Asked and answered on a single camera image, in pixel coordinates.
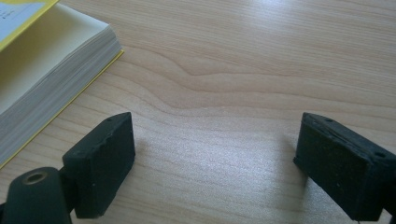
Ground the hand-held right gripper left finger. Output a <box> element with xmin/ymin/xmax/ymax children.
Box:
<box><xmin>62</xmin><ymin>111</ymin><xmax>136</xmax><ymax>219</ymax></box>

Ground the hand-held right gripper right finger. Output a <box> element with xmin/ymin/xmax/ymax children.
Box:
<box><xmin>292</xmin><ymin>112</ymin><xmax>396</xmax><ymax>222</ymax></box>

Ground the yellow book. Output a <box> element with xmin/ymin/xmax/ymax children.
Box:
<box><xmin>0</xmin><ymin>0</ymin><xmax>125</xmax><ymax>171</ymax></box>

